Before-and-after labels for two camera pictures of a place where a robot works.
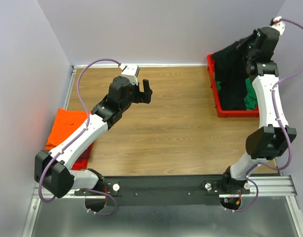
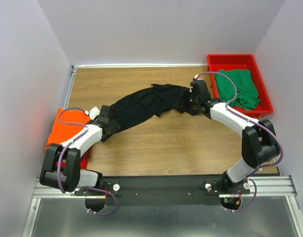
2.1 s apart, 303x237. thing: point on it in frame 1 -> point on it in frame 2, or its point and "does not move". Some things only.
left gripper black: x=144 y=97 -> x=106 y=138
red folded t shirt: x=81 y=163 does not move
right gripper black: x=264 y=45 -> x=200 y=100
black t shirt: x=231 y=71 -> x=156 y=98
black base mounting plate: x=162 y=190 does not move
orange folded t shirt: x=65 y=123 does not move
